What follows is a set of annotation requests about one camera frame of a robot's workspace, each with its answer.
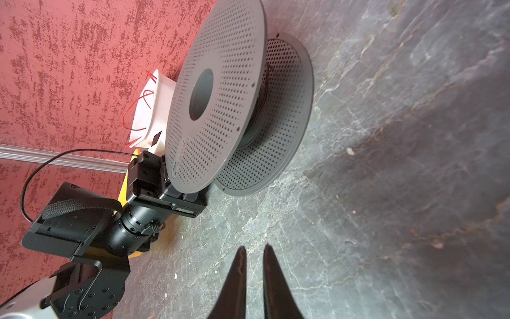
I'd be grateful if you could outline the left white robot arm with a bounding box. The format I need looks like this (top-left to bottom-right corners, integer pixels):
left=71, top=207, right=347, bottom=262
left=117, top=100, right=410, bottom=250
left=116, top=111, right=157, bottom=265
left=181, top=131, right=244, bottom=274
left=1, top=151, right=207, bottom=318

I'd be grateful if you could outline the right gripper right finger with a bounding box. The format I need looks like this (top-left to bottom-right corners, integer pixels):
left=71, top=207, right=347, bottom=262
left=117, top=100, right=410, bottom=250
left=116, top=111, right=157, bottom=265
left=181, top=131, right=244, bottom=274
left=262, top=244, right=304, bottom=319

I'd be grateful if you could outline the red cable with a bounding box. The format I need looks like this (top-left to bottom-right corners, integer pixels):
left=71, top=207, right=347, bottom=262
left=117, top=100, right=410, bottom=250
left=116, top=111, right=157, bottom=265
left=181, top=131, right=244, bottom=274
left=121, top=70, right=158, bottom=148

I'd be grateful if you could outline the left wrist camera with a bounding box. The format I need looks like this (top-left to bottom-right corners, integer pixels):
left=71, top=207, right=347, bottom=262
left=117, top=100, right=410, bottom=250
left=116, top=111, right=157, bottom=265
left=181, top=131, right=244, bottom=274
left=21, top=182, right=122, bottom=259

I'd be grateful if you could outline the dark grey cable spool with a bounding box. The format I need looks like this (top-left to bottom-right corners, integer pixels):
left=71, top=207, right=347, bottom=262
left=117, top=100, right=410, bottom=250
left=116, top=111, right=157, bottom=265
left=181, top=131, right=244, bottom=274
left=165, top=1, right=314, bottom=196

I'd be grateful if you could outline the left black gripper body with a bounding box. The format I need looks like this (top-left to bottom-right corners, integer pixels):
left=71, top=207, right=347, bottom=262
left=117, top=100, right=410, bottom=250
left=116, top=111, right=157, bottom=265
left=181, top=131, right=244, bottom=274
left=126, top=151, right=207, bottom=217

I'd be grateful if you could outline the left aluminium corner post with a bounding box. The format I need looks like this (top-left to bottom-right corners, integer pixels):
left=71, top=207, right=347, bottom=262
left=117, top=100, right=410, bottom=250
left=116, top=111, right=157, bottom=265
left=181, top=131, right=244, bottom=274
left=1, top=144, right=131, bottom=174

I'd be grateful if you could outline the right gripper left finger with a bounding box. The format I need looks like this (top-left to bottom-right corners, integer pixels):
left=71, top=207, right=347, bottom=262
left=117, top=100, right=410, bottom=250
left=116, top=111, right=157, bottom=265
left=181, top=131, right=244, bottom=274
left=208, top=246, right=247, bottom=319

